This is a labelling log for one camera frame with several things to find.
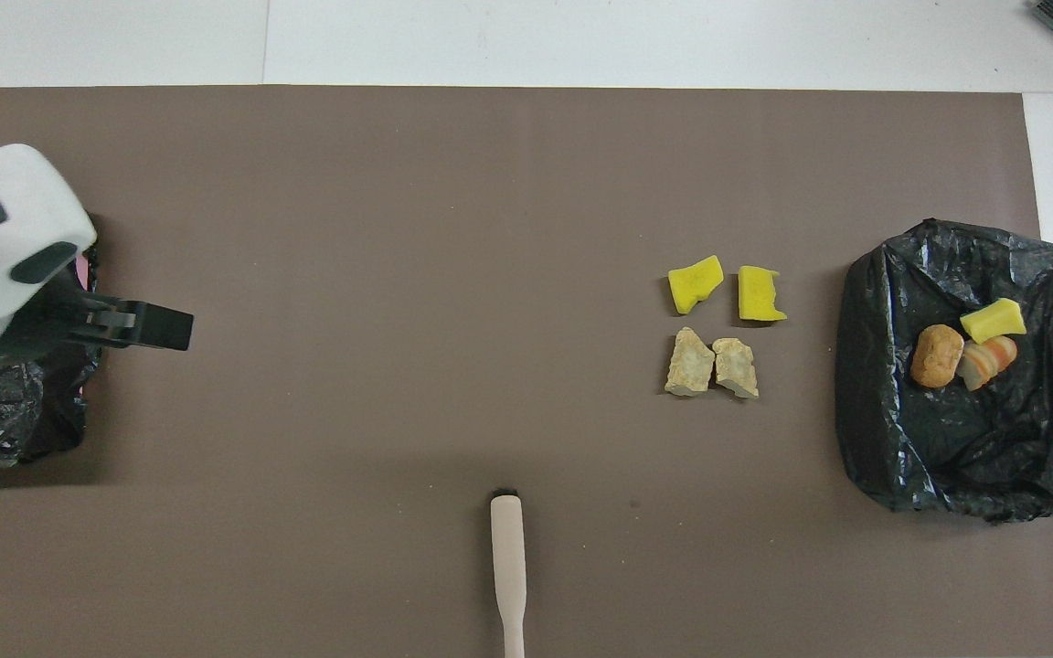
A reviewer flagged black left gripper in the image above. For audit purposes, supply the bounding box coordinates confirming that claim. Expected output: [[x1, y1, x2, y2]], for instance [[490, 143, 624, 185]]
[[0, 272, 195, 366]]

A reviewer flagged beige hand brush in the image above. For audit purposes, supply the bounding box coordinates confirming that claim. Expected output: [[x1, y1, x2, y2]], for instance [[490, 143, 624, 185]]
[[490, 491, 527, 658]]

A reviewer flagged torn bread piece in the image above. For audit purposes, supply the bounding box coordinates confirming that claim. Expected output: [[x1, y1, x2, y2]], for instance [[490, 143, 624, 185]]
[[712, 337, 761, 400], [668, 326, 717, 397]]

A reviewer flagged yellow sponge piece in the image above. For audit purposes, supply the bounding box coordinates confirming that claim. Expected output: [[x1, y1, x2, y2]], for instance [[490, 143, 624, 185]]
[[667, 255, 726, 316], [960, 298, 1027, 345], [738, 265, 788, 323]]

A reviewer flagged brown fried nugget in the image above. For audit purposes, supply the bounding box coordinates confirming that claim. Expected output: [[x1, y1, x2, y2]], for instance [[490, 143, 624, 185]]
[[910, 324, 966, 389]]

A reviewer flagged bread piece with orange crust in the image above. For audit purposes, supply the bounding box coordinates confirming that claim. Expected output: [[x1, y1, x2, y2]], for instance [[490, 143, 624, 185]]
[[958, 334, 1019, 392]]

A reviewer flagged brown table mat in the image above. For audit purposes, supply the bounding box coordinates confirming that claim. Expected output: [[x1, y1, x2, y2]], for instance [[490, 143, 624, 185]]
[[0, 85, 1053, 658]]

